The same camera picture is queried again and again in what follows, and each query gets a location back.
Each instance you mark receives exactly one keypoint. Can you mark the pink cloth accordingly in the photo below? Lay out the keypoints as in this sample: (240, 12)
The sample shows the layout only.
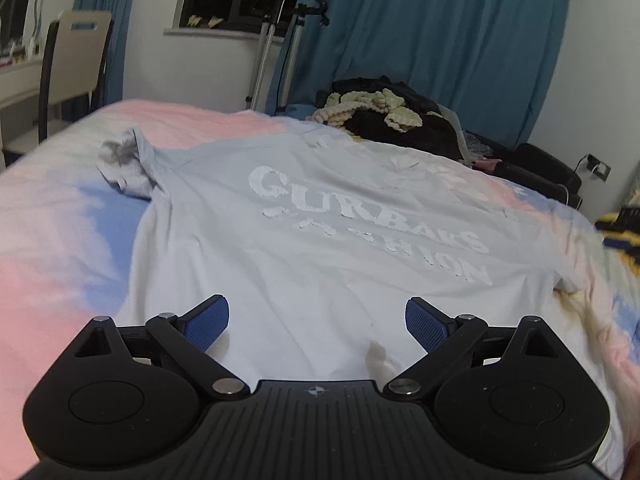
(487, 165)

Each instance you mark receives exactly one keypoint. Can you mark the beige black chair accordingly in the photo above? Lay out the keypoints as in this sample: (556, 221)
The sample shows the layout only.
(75, 60)

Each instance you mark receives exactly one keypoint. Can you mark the wide blue curtain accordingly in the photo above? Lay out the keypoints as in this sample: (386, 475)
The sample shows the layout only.
(425, 25)

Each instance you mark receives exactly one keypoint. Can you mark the black sofa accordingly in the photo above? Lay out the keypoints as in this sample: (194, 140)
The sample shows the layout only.
(540, 160)

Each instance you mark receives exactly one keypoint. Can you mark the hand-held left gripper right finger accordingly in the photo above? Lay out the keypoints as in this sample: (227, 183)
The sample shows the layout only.
(427, 324)

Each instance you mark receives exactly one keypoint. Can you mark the white dresser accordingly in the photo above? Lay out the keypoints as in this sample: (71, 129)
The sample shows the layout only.
(20, 80)

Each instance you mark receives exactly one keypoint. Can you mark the small cloths on windowsill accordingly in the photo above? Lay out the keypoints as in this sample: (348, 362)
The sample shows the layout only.
(205, 20)

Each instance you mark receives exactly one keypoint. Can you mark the pile of dark clothes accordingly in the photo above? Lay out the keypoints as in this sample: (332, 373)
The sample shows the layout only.
(400, 135)

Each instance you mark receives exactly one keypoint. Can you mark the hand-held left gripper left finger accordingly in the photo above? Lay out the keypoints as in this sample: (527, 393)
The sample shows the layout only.
(206, 324)

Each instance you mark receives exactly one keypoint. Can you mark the narrow blue curtain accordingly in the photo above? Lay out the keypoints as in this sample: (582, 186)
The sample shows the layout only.
(122, 35)

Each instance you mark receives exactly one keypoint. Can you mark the pastel tie-dye bed blanket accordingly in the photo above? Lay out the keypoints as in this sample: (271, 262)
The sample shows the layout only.
(50, 240)

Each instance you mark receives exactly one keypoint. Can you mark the wavy framed vanity mirror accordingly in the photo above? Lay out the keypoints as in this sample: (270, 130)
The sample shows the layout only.
(15, 10)

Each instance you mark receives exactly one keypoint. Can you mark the pale yellow fluffy blanket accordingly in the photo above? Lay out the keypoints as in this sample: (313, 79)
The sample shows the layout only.
(400, 115)

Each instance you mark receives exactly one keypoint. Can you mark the wall socket with white charger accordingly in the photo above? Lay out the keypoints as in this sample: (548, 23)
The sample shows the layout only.
(599, 167)

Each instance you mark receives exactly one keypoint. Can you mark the yellow and black cloth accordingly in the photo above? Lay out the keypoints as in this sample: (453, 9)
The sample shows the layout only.
(622, 235)

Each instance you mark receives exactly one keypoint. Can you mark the clear plastic bag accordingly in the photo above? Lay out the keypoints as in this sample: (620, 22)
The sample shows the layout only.
(480, 147)

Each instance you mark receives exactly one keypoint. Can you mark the garment steamer stand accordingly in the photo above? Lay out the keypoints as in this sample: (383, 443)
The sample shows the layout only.
(295, 60)

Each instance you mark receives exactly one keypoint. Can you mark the blue cloth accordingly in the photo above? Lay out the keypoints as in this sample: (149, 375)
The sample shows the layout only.
(300, 111)

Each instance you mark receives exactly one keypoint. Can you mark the light grey printed t-shirt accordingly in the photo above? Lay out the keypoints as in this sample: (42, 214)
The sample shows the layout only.
(325, 270)

